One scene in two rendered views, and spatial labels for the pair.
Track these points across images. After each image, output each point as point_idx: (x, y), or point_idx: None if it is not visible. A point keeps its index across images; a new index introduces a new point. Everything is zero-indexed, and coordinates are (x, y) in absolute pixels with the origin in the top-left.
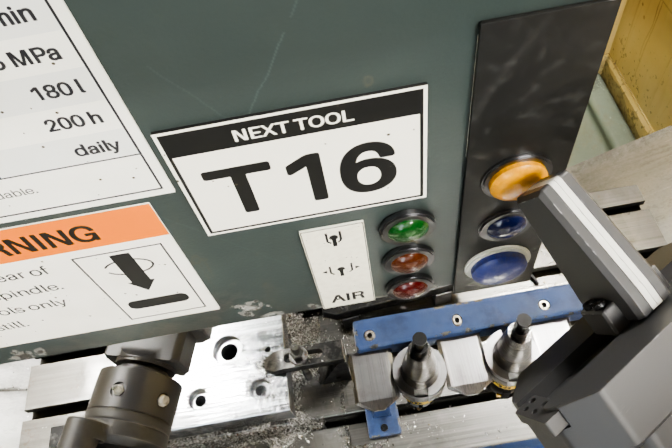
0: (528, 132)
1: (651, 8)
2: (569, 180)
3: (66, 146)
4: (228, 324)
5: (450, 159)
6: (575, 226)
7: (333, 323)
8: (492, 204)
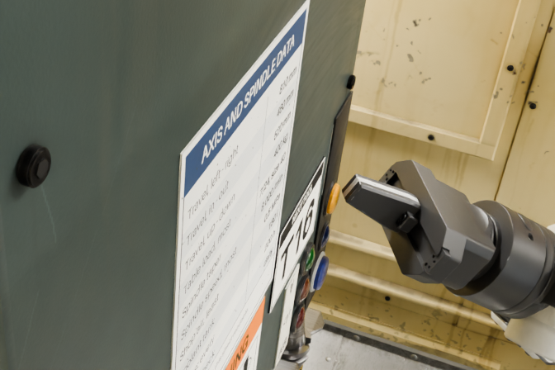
0: (334, 168)
1: None
2: (361, 176)
3: (263, 261)
4: None
5: (319, 199)
6: (379, 189)
7: None
8: (323, 222)
